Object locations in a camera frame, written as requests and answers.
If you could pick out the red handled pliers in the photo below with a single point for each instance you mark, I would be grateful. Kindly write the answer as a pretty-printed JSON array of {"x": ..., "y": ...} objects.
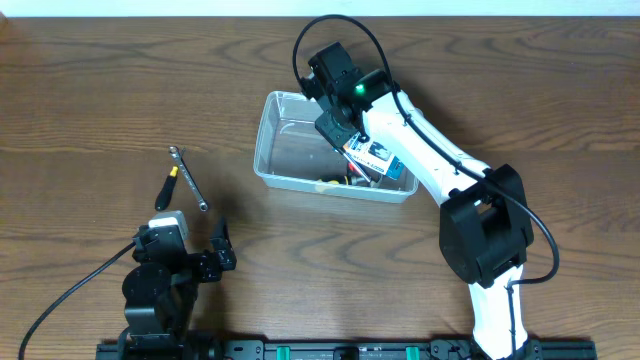
[{"x": 354, "y": 176}]

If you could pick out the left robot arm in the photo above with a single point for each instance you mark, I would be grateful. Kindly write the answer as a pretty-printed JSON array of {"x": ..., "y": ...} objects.
[{"x": 162, "y": 290}]

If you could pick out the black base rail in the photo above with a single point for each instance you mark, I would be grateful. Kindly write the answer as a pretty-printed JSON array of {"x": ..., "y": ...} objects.
[{"x": 439, "y": 349}]

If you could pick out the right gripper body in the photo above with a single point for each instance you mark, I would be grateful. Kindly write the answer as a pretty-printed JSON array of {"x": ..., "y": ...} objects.
[{"x": 329, "y": 125}]

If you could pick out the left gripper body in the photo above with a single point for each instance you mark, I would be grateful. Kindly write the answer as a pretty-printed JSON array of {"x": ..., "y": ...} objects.
[{"x": 202, "y": 270}]

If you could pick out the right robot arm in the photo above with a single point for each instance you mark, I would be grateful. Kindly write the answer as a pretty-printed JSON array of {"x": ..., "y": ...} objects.
[{"x": 485, "y": 227}]

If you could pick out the black handled hammer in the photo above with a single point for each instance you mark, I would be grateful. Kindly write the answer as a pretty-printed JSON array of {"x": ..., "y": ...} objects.
[{"x": 357, "y": 168}]

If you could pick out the clear plastic container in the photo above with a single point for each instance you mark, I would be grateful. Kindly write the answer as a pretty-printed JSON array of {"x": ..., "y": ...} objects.
[{"x": 291, "y": 154}]

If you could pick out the silver ring wrench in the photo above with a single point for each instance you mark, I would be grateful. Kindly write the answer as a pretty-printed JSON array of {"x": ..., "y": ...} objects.
[{"x": 189, "y": 177}]

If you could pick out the blue white cardboard box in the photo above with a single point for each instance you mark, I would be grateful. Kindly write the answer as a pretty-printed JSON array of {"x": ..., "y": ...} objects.
[{"x": 374, "y": 156}]

